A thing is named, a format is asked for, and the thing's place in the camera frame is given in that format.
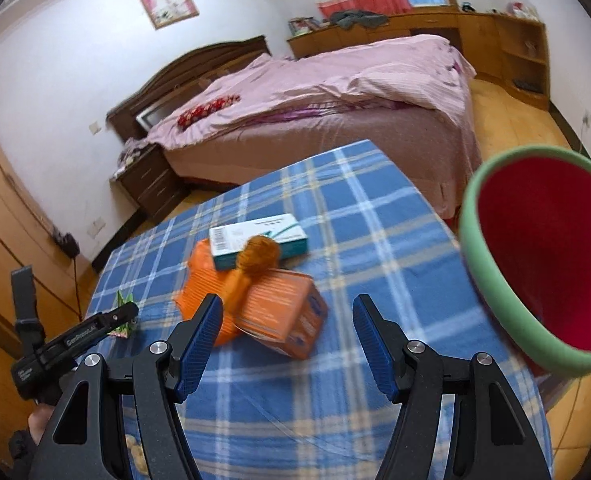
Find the orange cardboard box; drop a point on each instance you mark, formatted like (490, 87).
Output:
(285, 305)

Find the dark wooden headboard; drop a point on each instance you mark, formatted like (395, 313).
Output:
(175, 77)

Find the wooden wardrobe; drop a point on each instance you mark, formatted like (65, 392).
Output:
(10, 220)

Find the white and teal box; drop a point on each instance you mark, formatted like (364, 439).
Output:
(275, 232)

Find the blue plaid tablecloth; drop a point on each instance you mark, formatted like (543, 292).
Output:
(325, 200)

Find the green packet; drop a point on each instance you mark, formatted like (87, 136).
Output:
(125, 300)

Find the black charger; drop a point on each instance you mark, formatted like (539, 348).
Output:
(66, 242)

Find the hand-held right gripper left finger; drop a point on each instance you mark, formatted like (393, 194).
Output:
(200, 350)

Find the grey clothes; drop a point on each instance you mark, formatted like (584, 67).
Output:
(358, 19)

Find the dark wooden nightstand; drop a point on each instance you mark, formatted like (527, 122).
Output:
(150, 185)

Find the long wooden desk cabinet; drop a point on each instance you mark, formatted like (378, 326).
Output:
(425, 25)

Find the person's left hand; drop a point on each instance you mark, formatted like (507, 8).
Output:
(39, 420)

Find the white wall socket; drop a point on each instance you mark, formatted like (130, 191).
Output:
(586, 120)

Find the bed with brown mattress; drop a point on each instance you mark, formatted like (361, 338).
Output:
(350, 145)

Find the pile of light clothes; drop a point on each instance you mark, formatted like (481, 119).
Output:
(133, 152)

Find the pink duvet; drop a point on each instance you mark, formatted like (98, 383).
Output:
(325, 80)

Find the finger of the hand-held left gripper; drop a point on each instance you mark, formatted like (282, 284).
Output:
(25, 300)
(118, 317)

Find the pair of white wall sockets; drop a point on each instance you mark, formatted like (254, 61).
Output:
(96, 227)

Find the small items on shelf unit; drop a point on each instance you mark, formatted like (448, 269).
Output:
(523, 10)

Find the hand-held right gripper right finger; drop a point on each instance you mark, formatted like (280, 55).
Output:
(375, 350)

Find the wooden corner shelf unit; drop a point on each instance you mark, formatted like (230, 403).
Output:
(508, 40)

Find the peanut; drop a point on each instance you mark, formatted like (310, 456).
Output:
(131, 442)
(139, 461)

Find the red floral pillow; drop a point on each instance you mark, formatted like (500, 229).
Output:
(208, 110)

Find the brown mesh ball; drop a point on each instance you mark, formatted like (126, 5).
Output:
(258, 255)

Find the white wall switch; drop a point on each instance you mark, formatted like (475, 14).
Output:
(94, 127)

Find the framed wall photo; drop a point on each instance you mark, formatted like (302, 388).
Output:
(168, 2)

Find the small black desk item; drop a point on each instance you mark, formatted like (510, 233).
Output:
(468, 8)

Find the red bin with green rim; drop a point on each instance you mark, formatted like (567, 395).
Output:
(540, 240)

